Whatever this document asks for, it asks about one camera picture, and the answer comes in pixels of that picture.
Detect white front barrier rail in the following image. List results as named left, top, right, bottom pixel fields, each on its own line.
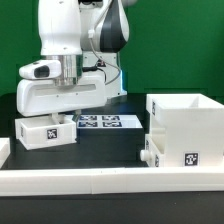
left=0, top=167, right=224, bottom=196

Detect white thin cable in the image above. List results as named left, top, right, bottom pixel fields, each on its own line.
left=87, top=0, right=122, bottom=86

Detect white marker tag sheet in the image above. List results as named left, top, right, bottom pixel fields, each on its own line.
left=67, top=115, right=142, bottom=129

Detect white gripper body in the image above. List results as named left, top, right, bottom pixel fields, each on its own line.
left=17, top=72, right=107, bottom=117

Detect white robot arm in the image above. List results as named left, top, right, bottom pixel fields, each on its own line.
left=17, top=0, right=129, bottom=117

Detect white drawer cabinet box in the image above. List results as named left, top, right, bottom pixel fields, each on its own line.
left=146, top=94, right=224, bottom=167

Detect white drawer tray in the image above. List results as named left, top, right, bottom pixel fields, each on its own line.
left=140, top=134, right=164, bottom=167
left=15, top=114, right=77, bottom=150

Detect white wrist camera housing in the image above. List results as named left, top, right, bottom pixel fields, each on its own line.
left=19, top=60, right=62, bottom=80

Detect white front drawer tray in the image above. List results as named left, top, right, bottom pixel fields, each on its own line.
left=140, top=134, right=164, bottom=167

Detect white barrier rail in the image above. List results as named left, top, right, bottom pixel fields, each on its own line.
left=0, top=167, right=224, bottom=196
left=0, top=138, right=10, bottom=168

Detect white left barrier rail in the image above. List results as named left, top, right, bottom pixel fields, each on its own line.
left=0, top=138, right=10, bottom=168

